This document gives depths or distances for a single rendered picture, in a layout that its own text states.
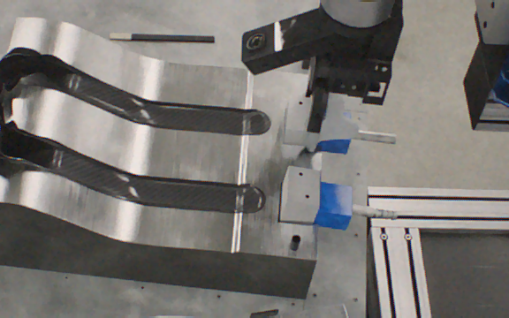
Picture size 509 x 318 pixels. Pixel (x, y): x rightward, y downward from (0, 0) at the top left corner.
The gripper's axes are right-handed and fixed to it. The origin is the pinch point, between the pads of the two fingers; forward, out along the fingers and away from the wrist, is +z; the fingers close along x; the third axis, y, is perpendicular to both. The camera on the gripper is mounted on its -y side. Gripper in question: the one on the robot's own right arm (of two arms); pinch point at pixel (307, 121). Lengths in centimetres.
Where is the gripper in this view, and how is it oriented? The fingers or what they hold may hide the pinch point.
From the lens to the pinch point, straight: 127.0
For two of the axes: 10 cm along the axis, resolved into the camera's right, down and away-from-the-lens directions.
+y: 9.9, 1.1, 0.5
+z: -1.1, 5.9, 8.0
